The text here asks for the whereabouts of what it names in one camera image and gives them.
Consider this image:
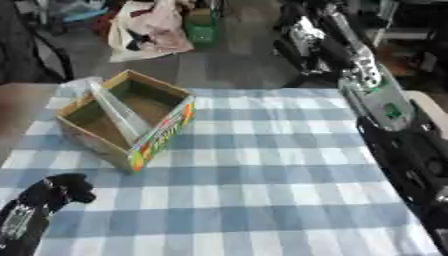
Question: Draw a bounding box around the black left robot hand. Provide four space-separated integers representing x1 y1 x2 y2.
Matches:
15 172 98 215

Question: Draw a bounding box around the clear plastic sheet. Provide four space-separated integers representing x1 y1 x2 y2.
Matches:
57 76 158 146

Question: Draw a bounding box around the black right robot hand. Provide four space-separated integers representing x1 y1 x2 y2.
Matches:
271 0 368 84

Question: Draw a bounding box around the pile of pale cloths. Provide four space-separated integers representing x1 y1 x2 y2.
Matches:
106 0 196 63

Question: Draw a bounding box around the green basket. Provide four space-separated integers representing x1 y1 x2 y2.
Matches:
182 6 224 48

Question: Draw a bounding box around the black chair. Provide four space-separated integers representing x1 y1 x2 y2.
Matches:
0 0 76 84

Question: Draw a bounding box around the tan cardboard box printed front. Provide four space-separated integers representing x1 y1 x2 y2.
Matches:
54 68 198 173

